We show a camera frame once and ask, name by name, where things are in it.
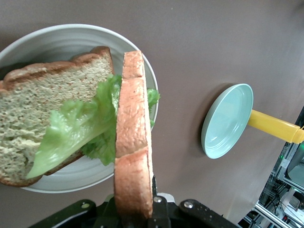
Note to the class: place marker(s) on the beige plate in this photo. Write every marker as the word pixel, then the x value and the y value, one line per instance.
pixel 71 38

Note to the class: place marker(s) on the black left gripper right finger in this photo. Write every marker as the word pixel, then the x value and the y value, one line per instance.
pixel 180 213

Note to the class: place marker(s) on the brown bread slice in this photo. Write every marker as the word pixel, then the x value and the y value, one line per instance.
pixel 134 133
pixel 28 102

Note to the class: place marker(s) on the aluminium frame profile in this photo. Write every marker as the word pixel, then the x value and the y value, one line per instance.
pixel 278 190

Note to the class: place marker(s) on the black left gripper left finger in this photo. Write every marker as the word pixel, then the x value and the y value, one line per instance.
pixel 80 213

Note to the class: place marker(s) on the green lettuce leaf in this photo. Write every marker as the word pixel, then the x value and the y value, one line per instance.
pixel 78 126

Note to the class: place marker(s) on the brown tablecloth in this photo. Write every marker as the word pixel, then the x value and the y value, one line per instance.
pixel 202 47

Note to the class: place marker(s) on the yellow mustard squeeze bottle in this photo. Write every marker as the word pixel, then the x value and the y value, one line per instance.
pixel 275 126

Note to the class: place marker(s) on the green plate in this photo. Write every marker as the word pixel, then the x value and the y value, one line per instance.
pixel 225 123

